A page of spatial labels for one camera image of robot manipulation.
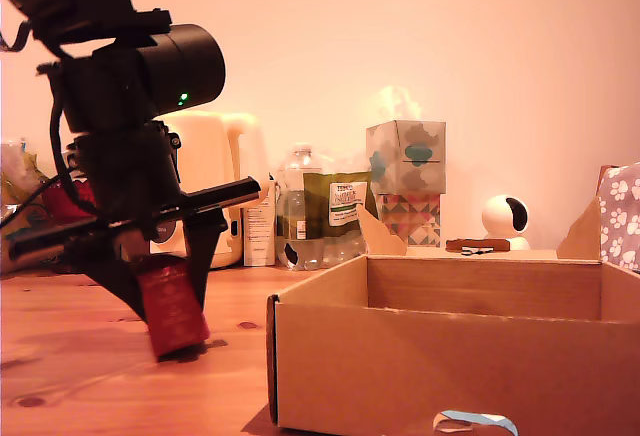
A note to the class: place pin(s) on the triangle pattern tissue box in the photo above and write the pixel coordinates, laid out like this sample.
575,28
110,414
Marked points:
410,221

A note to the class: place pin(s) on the clear plastic bag with food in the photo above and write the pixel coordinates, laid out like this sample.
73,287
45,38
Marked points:
15,181

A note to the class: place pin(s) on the open cardboard box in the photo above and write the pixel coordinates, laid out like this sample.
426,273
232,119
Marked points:
450,366

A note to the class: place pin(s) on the white tissue paper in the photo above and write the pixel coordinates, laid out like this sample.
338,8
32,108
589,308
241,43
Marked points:
397,103

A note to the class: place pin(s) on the small white round camera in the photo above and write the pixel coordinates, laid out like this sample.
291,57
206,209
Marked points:
497,216

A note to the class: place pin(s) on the pale blue tape strip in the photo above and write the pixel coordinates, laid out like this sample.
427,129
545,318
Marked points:
480,418

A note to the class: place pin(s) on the cream electric kettle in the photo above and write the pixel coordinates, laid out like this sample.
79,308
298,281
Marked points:
210,156

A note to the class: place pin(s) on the white printed carton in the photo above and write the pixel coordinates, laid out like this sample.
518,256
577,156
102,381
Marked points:
259,238

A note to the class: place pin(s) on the clear plastic water bottle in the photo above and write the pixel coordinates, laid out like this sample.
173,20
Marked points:
292,206

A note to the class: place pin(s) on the green food packet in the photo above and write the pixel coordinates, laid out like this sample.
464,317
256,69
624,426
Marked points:
345,201

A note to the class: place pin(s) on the red coffee filter carton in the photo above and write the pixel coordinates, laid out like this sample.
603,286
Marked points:
172,306

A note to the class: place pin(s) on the grey paw print cloth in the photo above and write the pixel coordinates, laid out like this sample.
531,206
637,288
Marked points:
622,216

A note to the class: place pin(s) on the cloud print tissue box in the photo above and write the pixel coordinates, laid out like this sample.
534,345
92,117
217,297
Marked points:
415,156

